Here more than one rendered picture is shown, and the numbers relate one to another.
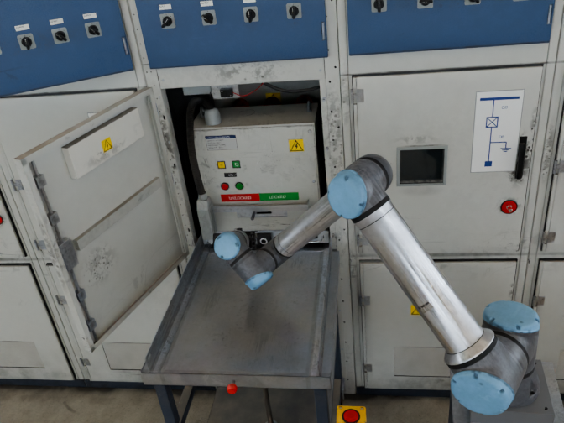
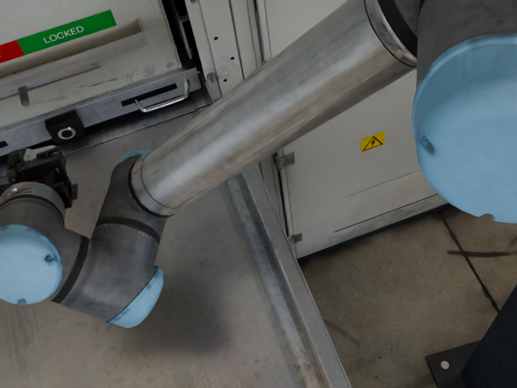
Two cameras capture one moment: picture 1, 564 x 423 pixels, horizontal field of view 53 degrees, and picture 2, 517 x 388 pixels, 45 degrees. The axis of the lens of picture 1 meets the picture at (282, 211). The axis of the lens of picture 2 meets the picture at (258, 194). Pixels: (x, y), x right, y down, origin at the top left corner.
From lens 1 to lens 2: 1.21 m
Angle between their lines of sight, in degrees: 31
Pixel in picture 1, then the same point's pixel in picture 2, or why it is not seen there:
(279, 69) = not seen: outside the picture
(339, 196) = (493, 164)
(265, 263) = (137, 258)
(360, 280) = not seen: hidden behind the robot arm
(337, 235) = (221, 73)
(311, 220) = (248, 143)
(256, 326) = (152, 360)
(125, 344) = not seen: outside the picture
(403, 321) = (348, 164)
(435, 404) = (392, 241)
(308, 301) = (230, 252)
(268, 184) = (31, 12)
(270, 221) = (65, 88)
